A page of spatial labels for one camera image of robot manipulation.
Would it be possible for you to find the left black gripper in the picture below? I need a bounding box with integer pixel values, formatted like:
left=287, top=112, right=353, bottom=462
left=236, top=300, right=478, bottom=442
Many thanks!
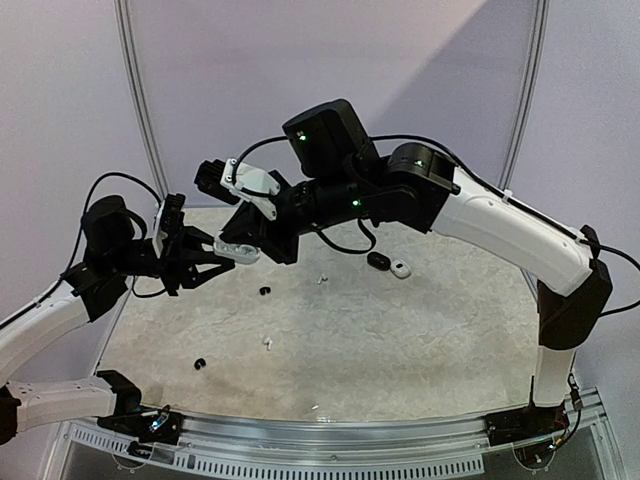
left=109, top=219, right=237, bottom=296

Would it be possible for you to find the white oval charging case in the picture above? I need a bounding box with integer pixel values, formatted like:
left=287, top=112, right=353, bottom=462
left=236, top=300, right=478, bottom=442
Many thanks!
left=213, top=236, right=260, bottom=265

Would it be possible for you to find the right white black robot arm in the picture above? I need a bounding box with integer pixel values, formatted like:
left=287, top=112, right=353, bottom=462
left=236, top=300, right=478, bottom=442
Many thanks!
left=214, top=99, right=613, bottom=436

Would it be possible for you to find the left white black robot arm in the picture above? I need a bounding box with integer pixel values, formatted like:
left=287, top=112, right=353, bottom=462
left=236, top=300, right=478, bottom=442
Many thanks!
left=1, top=194, right=235, bottom=443

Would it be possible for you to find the black charging case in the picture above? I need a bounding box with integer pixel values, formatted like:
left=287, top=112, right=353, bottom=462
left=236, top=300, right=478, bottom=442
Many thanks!
left=366, top=251, right=391, bottom=271

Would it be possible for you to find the small white charging case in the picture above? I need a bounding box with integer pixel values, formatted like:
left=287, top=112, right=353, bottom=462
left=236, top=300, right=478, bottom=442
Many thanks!
left=390, top=260, right=411, bottom=279

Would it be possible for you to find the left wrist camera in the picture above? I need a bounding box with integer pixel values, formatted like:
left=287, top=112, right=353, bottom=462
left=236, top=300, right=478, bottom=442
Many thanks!
left=151, top=193, right=186, bottom=258

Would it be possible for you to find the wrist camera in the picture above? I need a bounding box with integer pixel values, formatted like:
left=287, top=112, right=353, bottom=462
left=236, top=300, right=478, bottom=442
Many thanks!
left=151, top=193, right=186, bottom=258
left=194, top=158, right=281, bottom=221

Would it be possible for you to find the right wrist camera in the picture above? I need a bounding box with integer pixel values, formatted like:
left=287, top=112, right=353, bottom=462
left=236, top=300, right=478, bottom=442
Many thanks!
left=194, top=158, right=281, bottom=221

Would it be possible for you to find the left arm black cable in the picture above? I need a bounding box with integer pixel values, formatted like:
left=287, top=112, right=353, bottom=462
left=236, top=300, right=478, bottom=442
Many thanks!
left=59, top=172, right=174, bottom=300

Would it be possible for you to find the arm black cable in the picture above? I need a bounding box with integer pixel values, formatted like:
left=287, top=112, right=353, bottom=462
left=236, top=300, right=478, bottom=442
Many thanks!
left=59, top=172, right=174, bottom=300
left=232, top=133, right=640, bottom=317

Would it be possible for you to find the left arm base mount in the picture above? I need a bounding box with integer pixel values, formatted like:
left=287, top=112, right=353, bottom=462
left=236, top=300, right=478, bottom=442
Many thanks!
left=97, top=405, right=185, bottom=445

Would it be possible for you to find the aluminium front rail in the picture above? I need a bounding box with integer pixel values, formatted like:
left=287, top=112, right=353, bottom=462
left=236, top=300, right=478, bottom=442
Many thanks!
left=46, top=389, right=625, bottom=479

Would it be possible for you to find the left aluminium frame post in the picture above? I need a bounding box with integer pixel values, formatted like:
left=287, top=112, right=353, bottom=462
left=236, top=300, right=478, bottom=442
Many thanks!
left=114, top=0, right=171, bottom=194

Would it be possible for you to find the aluminium frame post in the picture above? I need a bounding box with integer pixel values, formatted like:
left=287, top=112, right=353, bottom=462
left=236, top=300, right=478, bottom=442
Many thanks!
left=498, top=0, right=550, bottom=190
left=114, top=0, right=171, bottom=194

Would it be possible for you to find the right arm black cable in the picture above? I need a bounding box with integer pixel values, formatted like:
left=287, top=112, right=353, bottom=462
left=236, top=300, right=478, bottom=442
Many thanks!
left=232, top=133, right=640, bottom=317

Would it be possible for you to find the right aluminium frame post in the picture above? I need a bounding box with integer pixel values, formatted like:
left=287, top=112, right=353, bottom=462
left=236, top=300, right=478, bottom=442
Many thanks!
left=498, top=0, right=550, bottom=190

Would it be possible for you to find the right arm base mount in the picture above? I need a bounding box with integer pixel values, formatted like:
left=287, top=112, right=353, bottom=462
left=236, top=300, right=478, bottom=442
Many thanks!
left=483, top=400, right=583, bottom=451

